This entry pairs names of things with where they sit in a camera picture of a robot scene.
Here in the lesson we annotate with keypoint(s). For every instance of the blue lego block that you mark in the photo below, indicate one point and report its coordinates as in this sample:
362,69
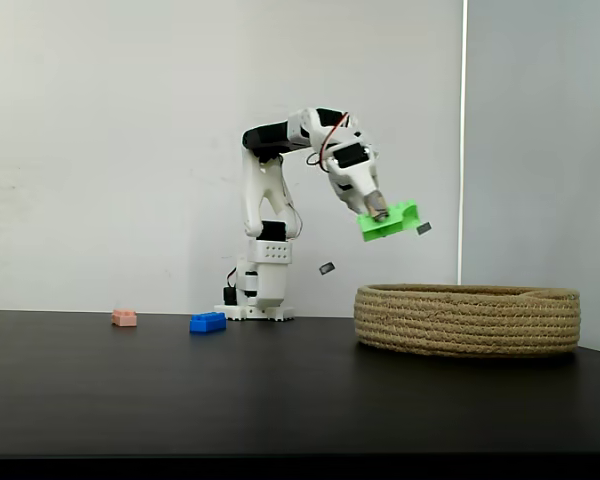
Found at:
207,323

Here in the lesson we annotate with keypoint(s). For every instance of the pink lego block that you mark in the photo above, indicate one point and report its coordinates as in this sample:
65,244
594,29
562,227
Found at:
124,318

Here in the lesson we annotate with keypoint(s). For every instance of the green arched lego block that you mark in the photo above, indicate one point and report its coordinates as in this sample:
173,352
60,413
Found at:
385,231

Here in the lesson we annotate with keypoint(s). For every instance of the grey tape piece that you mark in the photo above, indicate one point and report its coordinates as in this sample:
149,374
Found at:
425,229
327,268

